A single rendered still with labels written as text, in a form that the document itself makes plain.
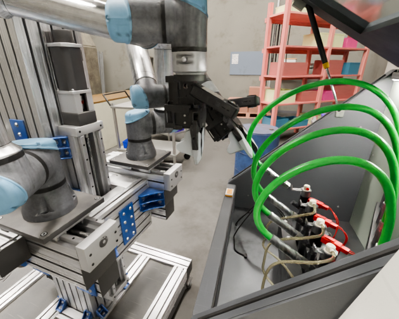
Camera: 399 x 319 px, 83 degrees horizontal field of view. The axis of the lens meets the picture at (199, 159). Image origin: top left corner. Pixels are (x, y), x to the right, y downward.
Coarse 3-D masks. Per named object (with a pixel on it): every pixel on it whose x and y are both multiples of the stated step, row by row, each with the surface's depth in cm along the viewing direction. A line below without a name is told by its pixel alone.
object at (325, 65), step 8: (312, 8) 75; (312, 16) 75; (312, 24) 76; (320, 40) 77; (320, 48) 77; (320, 56) 78; (328, 64) 78; (328, 72) 79; (336, 112) 83; (344, 112) 82
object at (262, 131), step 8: (248, 128) 266; (256, 128) 266; (264, 128) 266; (272, 128) 262; (256, 136) 247; (264, 136) 246; (256, 144) 250; (272, 144) 252; (240, 152) 267; (264, 152) 253; (240, 160) 270; (248, 160) 261; (240, 168) 273
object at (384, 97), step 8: (320, 80) 54; (328, 80) 53; (336, 80) 53; (344, 80) 52; (352, 80) 52; (360, 80) 52; (296, 88) 56; (304, 88) 55; (368, 88) 52; (376, 88) 51; (280, 96) 57; (288, 96) 57; (384, 96) 51; (272, 104) 58; (392, 104) 52; (264, 112) 59; (392, 112) 52; (256, 120) 61; (248, 136) 63
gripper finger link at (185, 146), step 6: (186, 132) 52; (198, 132) 51; (186, 138) 52; (198, 138) 51; (180, 144) 54; (186, 144) 53; (198, 144) 52; (180, 150) 54; (186, 150) 54; (192, 150) 53; (198, 150) 52; (198, 156) 54; (198, 162) 56
